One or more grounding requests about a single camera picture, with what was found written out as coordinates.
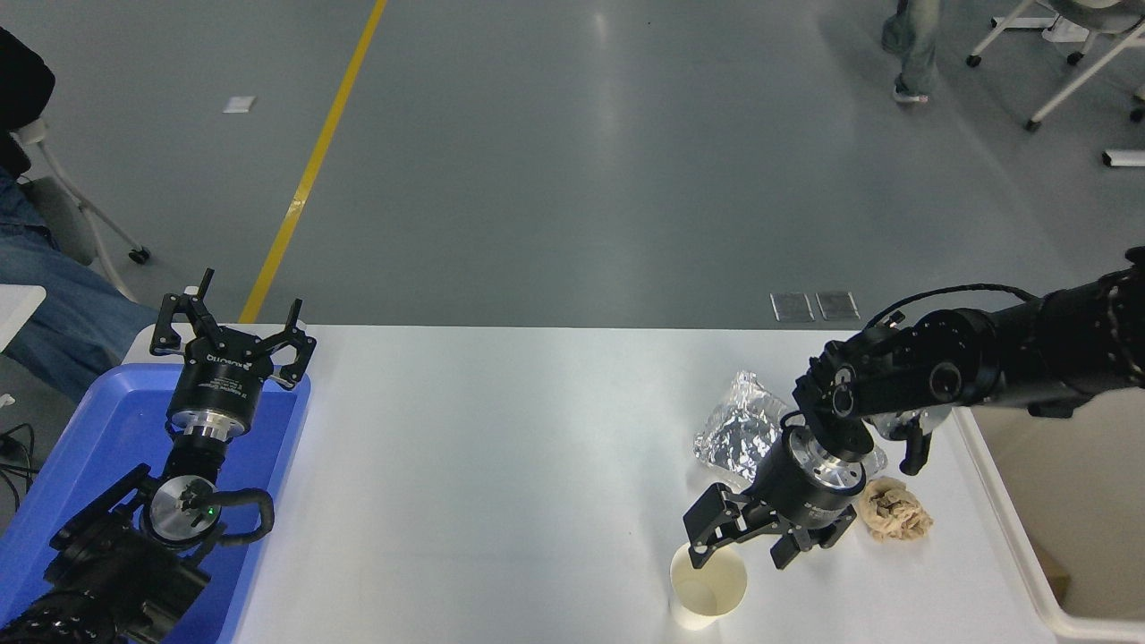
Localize crumpled tan paper ball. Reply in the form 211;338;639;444
854;477;934;543

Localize person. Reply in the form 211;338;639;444
881;0;945;104
0;27;162;403

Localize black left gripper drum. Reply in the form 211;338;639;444
168;326;274;419

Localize small white table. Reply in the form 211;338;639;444
0;284;47;352

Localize crumpled foil tray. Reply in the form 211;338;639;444
693;369;888;491

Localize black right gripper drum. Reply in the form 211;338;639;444
751;436;863;538

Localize blue plastic tray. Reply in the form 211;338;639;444
0;362;312;644

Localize white paper cup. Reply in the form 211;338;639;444
669;540;749;631

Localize large pale bin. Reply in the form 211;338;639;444
951;394;1145;643

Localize white wheeled chair frame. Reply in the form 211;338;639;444
966;0;1145;133
13;121;151;301

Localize black floor cables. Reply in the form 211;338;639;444
0;422;37;511

